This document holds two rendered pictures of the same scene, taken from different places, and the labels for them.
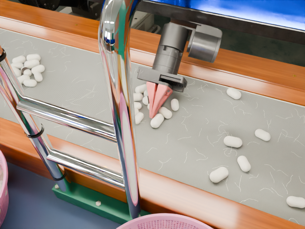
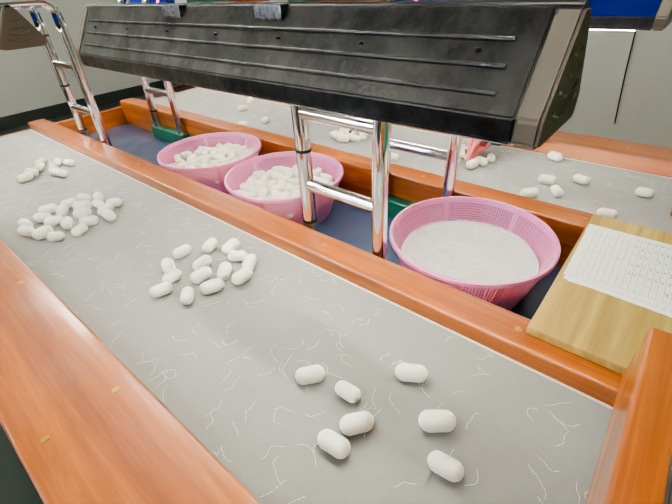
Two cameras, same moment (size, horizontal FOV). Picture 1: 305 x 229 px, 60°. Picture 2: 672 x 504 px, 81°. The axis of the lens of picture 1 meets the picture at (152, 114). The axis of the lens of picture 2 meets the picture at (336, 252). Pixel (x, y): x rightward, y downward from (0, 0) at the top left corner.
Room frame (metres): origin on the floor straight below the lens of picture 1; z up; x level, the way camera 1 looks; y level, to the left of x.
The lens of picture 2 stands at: (-0.57, 0.01, 1.13)
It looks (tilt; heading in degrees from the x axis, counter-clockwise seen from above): 35 degrees down; 20
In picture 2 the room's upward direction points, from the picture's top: 3 degrees counter-clockwise
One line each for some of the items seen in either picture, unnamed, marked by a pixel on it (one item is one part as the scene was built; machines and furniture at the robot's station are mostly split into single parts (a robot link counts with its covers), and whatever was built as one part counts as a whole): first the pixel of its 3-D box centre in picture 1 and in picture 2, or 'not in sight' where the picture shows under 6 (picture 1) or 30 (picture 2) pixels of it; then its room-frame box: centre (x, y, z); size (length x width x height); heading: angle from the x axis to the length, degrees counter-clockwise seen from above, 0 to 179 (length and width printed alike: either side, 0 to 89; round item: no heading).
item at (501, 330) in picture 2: not in sight; (187, 204); (0.10, 0.60, 0.71); 1.81 x 0.06 x 0.11; 68
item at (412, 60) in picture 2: not in sight; (235, 44); (-0.17, 0.24, 1.08); 0.62 x 0.08 x 0.07; 68
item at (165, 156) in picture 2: not in sight; (214, 165); (0.29, 0.65, 0.72); 0.27 x 0.27 x 0.10
